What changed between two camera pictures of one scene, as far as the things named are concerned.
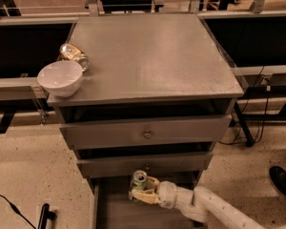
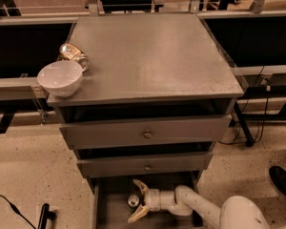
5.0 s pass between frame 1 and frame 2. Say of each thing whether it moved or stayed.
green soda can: moved
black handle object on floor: stayed
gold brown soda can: stayed
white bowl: stayed
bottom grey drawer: stayed
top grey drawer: stayed
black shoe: stayed
